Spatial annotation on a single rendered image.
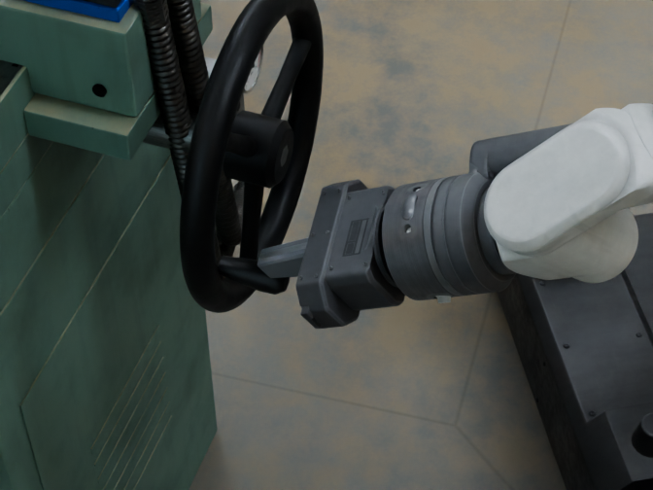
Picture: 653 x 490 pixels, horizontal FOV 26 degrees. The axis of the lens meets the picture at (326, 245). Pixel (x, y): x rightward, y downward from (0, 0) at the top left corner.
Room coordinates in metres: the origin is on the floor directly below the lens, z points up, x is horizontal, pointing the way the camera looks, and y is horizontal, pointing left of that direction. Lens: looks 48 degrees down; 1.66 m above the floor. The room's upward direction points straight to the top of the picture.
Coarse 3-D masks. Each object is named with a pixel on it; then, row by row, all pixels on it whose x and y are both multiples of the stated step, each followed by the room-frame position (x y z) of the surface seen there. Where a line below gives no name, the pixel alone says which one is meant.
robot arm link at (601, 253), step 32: (544, 128) 0.73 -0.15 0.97; (480, 160) 0.72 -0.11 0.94; (512, 160) 0.72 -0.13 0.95; (448, 192) 0.70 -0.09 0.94; (480, 192) 0.70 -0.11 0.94; (448, 224) 0.67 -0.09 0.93; (480, 224) 0.67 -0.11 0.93; (608, 224) 0.66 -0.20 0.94; (448, 256) 0.66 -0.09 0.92; (480, 256) 0.65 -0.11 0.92; (512, 256) 0.64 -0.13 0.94; (544, 256) 0.63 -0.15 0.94; (576, 256) 0.64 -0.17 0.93; (608, 256) 0.66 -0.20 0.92; (480, 288) 0.65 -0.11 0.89
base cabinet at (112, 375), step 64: (128, 192) 1.00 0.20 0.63; (64, 256) 0.87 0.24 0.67; (128, 256) 0.98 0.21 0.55; (0, 320) 0.77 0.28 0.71; (64, 320) 0.85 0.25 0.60; (128, 320) 0.96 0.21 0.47; (192, 320) 1.10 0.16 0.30; (0, 384) 0.75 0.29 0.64; (64, 384) 0.83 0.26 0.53; (128, 384) 0.93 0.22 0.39; (192, 384) 1.08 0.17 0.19; (0, 448) 0.72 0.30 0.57; (64, 448) 0.81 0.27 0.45; (128, 448) 0.91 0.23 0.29; (192, 448) 1.06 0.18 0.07
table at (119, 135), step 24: (0, 72) 0.87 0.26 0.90; (24, 72) 0.87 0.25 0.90; (0, 96) 0.84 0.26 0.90; (24, 96) 0.87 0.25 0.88; (48, 96) 0.87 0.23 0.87; (0, 120) 0.83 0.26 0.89; (24, 120) 0.86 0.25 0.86; (48, 120) 0.85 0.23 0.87; (72, 120) 0.85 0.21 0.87; (96, 120) 0.85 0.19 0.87; (120, 120) 0.85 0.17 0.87; (144, 120) 0.86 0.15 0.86; (0, 144) 0.82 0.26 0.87; (72, 144) 0.84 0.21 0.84; (96, 144) 0.84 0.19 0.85; (120, 144) 0.83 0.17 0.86; (0, 168) 0.81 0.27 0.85
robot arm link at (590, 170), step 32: (576, 128) 0.68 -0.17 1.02; (608, 128) 0.67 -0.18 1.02; (640, 128) 0.67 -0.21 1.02; (544, 160) 0.67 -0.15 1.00; (576, 160) 0.66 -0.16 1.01; (608, 160) 0.65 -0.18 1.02; (640, 160) 0.65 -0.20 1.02; (512, 192) 0.66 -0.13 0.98; (544, 192) 0.65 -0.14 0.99; (576, 192) 0.64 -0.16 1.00; (608, 192) 0.63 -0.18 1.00; (640, 192) 0.64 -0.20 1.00; (512, 224) 0.64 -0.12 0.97; (544, 224) 0.63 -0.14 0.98; (576, 224) 0.63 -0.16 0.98
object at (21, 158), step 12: (24, 144) 0.85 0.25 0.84; (36, 144) 0.87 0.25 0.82; (48, 144) 0.88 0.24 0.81; (12, 156) 0.83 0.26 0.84; (24, 156) 0.85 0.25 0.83; (36, 156) 0.86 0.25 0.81; (12, 168) 0.83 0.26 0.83; (24, 168) 0.85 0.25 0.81; (0, 180) 0.81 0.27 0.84; (12, 180) 0.83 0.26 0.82; (24, 180) 0.84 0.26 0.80; (0, 192) 0.81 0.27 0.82; (12, 192) 0.82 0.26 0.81; (0, 204) 0.80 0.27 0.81; (0, 216) 0.80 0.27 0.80
